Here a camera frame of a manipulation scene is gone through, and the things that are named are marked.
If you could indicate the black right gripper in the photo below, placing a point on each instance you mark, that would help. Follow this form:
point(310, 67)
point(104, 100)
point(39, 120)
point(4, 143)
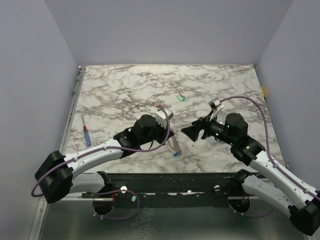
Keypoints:
point(204, 128)

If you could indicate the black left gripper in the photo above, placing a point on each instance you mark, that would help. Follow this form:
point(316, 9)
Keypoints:
point(163, 134)

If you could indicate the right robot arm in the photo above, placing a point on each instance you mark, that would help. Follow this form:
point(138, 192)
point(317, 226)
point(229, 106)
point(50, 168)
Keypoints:
point(292, 196)

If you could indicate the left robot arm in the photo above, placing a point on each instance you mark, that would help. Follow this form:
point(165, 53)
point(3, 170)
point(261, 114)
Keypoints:
point(60, 175)

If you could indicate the clear plastic parts box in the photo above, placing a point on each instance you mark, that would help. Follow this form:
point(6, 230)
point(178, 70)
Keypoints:
point(213, 140)

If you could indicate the green key tag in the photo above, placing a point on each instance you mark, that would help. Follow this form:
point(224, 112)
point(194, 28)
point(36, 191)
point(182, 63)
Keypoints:
point(180, 98)

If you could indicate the blue red screwdriver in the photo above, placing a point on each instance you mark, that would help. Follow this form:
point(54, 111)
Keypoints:
point(86, 133)

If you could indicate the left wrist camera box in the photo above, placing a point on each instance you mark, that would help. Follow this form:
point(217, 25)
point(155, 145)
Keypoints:
point(162, 117)

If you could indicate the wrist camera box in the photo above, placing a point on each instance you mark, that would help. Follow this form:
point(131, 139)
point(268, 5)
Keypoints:
point(162, 117)
point(216, 106)

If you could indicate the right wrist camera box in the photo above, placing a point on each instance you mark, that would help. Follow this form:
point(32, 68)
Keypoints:
point(216, 106)

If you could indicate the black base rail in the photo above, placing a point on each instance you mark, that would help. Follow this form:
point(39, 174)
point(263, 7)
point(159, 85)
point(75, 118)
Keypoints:
point(170, 190)

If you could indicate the aluminium frame rail left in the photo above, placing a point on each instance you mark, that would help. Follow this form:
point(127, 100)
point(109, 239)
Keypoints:
point(72, 110)

